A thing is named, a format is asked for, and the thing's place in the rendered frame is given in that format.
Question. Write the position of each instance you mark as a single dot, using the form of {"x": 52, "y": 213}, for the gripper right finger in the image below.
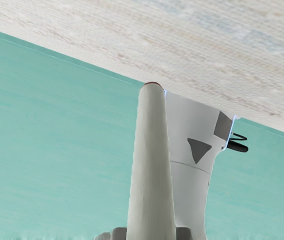
{"x": 183, "y": 231}

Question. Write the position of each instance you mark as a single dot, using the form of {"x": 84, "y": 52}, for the white cup with grey shapes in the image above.
{"x": 189, "y": 120}

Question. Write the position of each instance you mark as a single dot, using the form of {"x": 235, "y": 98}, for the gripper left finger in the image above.
{"x": 118, "y": 232}

